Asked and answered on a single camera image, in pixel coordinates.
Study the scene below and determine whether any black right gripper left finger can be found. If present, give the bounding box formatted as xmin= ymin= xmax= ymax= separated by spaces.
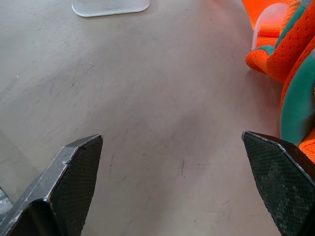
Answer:
xmin=0 ymin=134 xmax=103 ymax=236

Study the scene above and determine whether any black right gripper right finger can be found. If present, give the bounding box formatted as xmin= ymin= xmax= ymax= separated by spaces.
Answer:
xmin=242 ymin=131 xmax=315 ymax=236

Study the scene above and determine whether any clear plastic container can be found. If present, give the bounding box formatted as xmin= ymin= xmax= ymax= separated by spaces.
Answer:
xmin=71 ymin=0 xmax=151 ymax=18

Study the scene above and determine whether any orange mesh safety vest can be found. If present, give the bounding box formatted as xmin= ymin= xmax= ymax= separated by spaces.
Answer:
xmin=241 ymin=0 xmax=315 ymax=164

